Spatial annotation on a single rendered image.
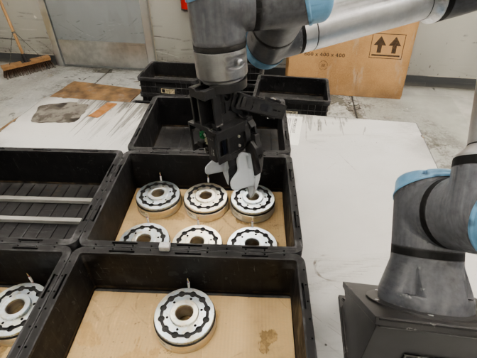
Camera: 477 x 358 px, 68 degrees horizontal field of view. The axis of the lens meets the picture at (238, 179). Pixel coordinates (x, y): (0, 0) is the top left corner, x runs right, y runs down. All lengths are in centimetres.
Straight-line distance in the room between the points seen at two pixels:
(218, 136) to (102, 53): 358
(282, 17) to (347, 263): 63
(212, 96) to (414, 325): 44
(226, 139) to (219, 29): 15
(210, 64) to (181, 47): 324
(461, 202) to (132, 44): 357
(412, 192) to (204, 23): 43
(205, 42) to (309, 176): 76
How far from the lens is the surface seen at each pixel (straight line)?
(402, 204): 68
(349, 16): 68
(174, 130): 115
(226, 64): 50
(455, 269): 68
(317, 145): 133
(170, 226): 82
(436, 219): 61
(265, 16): 51
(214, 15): 49
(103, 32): 397
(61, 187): 101
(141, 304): 71
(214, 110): 52
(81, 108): 167
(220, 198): 83
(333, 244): 97
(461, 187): 57
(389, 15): 72
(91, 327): 71
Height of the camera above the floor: 141
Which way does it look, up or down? 39 degrees down
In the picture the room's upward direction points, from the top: straight up
